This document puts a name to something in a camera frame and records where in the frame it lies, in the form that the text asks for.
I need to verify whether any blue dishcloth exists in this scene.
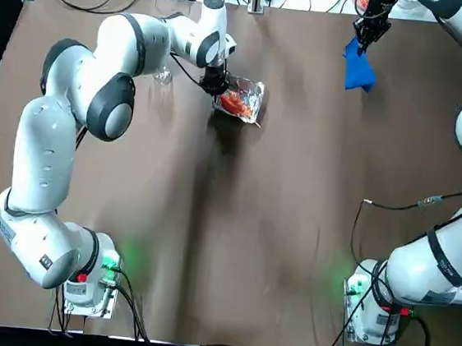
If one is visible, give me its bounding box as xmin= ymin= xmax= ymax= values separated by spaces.
xmin=339 ymin=35 xmax=381 ymax=93

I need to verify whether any black dangling cable with connector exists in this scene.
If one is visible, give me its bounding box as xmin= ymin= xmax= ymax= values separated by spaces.
xmin=348 ymin=169 xmax=462 ymax=275

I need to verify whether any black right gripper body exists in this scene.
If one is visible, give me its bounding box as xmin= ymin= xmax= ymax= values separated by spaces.
xmin=353 ymin=0 xmax=399 ymax=30

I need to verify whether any clear seasoning bottle blue lid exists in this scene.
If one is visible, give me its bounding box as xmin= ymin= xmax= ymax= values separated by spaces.
xmin=149 ymin=67 xmax=175 ymax=90

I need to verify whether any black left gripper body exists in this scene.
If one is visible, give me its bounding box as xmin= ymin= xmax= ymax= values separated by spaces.
xmin=197 ymin=62 xmax=232 ymax=96

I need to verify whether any black looped table cable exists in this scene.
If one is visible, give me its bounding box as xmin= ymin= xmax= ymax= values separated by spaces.
xmin=51 ymin=0 xmax=139 ymax=19

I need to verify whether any orange skewered food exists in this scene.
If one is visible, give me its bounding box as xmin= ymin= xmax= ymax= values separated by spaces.
xmin=218 ymin=90 xmax=254 ymax=119

